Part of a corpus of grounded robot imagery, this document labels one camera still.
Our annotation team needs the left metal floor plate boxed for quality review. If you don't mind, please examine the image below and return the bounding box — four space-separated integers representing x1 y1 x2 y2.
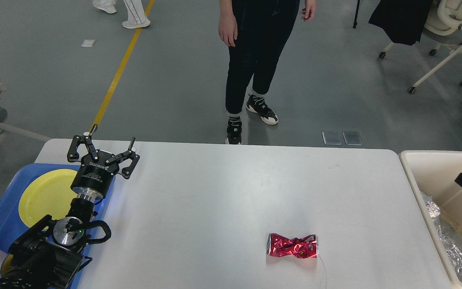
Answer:
322 131 342 146

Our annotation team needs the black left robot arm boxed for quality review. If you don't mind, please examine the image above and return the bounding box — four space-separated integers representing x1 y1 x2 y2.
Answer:
0 125 140 289

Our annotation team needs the dark teal mug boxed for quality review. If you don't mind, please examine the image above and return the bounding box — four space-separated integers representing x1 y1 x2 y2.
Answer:
0 254 13 277

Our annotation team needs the brown paper bag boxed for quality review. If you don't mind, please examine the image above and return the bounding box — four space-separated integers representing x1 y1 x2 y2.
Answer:
440 209 462 236

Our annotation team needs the yellow plastic plate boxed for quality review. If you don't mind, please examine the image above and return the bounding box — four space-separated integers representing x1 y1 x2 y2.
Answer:
18 169 77 228

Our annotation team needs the crushed red soda can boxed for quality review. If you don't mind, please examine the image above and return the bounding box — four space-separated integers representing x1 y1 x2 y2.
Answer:
266 234 319 258

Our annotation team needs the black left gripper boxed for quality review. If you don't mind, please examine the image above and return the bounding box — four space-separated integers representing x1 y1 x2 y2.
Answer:
67 124 140 200

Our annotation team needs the silver foil bag front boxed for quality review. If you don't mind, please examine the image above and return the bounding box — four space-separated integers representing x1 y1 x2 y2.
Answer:
433 218 462 282

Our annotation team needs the metal floor plate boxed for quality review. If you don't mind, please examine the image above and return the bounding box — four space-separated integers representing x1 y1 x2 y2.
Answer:
322 131 342 146
343 131 363 146

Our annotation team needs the silver foil bag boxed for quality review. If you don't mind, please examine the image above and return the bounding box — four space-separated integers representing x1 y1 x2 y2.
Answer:
433 218 462 282
420 191 441 222

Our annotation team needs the white office chair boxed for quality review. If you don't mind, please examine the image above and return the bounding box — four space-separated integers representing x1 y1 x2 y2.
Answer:
379 0 462 95

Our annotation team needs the right metal floor plate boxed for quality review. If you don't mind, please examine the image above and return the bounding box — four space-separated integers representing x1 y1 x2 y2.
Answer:
343 131 363 146

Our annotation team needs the person in dark jeans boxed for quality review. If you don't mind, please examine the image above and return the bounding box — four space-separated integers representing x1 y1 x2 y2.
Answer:
218 0 316 145

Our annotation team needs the white plastic bin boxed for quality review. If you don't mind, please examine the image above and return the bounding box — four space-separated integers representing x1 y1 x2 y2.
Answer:
399 151 462 289

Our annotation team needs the black jacket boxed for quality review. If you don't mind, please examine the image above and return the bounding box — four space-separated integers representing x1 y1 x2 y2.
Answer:
369 0 432 46

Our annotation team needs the blue plastic tray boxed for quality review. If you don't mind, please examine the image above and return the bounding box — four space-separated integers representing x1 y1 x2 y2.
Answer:
0 163 116 289

